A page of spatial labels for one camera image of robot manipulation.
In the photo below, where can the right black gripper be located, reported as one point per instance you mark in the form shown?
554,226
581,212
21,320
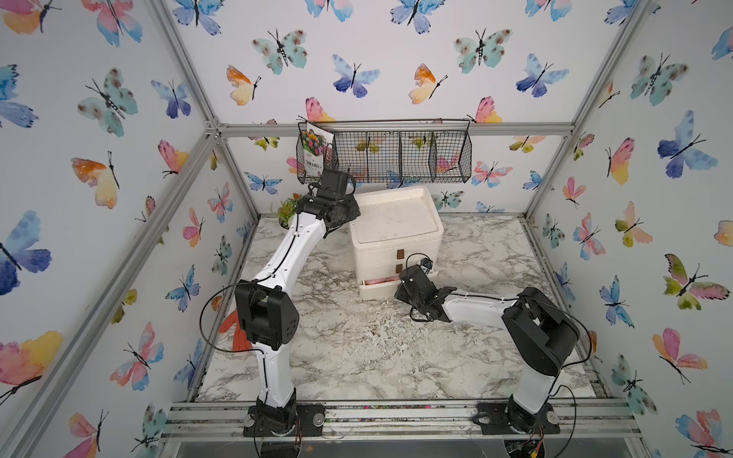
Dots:
400,292

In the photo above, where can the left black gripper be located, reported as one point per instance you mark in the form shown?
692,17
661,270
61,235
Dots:
348,201

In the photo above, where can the drawer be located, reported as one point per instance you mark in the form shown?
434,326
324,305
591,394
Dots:
378,291
427,263
384,252

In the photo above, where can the pink bag roll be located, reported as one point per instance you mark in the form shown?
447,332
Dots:
381,280

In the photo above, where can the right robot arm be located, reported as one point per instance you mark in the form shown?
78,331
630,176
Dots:
542,333

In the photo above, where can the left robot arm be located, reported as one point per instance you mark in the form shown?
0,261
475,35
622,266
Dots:
266,312

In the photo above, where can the white three-drawer foam cabinet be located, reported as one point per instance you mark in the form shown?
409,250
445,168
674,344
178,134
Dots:
395,213

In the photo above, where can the potted artificial flower plant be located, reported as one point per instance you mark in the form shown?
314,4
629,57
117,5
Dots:
287,210

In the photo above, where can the flower seed packet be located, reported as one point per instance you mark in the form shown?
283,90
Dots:
317,146

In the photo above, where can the red rubber glove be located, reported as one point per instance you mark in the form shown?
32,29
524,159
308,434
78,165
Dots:
240,340

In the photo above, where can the black wire wall basket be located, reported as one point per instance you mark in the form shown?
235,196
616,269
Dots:
397,152

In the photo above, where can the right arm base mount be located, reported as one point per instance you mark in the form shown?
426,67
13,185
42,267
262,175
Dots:
515,421

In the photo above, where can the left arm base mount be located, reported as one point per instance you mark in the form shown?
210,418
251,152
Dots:
286,421

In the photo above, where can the aluminium front rail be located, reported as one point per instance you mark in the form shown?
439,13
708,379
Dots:
403,420

